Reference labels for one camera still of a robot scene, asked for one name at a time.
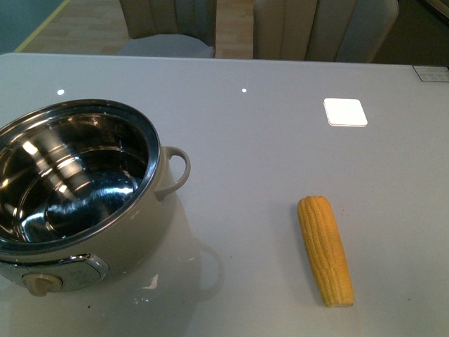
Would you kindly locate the yellow corn cob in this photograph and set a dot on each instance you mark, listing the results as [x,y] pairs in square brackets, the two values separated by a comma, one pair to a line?
[325,251]

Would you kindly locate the beige electric cooking pot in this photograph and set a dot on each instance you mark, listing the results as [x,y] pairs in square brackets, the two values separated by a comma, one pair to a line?
[86,191]

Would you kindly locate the beige chair on left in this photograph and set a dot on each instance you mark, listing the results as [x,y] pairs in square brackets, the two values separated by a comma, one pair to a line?
[170,29]

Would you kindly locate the beige chair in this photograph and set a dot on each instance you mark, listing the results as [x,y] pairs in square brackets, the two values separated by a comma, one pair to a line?
[170,29]
[321,30]

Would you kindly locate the beige chair on right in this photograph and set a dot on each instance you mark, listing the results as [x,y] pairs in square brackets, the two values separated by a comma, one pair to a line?
[321,30]

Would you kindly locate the label sticker on table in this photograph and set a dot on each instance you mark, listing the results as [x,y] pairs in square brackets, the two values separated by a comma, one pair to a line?
[432,73]

